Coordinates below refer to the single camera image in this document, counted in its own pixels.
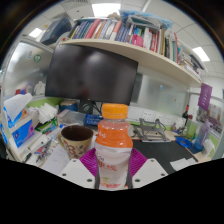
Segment white paper sheet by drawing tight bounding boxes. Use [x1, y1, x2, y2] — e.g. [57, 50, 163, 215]
[41, 143, 71, 176]

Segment white wall sockets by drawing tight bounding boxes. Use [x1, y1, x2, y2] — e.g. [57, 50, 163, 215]
[141, 109, 176, 125]

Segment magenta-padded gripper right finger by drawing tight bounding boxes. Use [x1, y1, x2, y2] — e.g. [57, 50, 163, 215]
[126, 147, 169, 190]

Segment wall shelf with books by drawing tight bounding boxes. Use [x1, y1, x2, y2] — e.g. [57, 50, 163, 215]
[39, 9, 209, 88]

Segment small white paper note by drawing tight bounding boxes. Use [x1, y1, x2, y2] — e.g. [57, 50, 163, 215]
[169, 157, 198, 172]

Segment black desk mat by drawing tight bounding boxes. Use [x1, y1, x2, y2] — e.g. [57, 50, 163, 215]
[132, 139, 199, 175]

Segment blue white tissue box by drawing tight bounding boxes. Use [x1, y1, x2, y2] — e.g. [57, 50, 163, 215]
[1, 93, 40, 149]

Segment dark wine bottle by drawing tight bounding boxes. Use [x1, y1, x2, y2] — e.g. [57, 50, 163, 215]
[182, 104, 190, 127]

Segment blue coiled cable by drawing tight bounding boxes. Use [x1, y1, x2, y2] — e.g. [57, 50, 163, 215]
[175, 135, 193, 149]

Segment round blue tin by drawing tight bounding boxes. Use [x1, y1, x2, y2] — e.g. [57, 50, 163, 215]
[59, 99, 79, 113]

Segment floral patterned ceramic mug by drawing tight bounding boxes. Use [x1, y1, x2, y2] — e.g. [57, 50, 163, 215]
[57, 124, 95, 160]

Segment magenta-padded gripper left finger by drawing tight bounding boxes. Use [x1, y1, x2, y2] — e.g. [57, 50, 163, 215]
[58, 147, 101, 190]

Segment grey metal laptop stand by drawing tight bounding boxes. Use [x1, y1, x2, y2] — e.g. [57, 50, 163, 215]
[132, 118, 172, 144]

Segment clear plastic box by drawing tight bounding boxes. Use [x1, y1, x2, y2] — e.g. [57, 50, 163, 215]
[56, 109, 87, 127]

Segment purple translucent water bottle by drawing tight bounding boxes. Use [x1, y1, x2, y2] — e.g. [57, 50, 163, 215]
[193, 120, 212, 151]

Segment small blue box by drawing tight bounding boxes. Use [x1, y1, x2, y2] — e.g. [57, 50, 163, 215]
[83, 113, 104, 127]

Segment orange-capped drink bottle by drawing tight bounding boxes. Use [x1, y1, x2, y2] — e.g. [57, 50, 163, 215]
[94, 103, 134, 191]

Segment purple hanging banner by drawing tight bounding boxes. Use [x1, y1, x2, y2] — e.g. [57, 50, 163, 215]
[197, 82, 213, 112]

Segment black computer monitor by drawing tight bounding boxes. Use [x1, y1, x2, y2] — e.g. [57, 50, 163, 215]
[44, 43, 139, 115]

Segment pile of white napkins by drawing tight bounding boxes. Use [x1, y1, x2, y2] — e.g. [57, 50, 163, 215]
[34, 102, 58, 124]

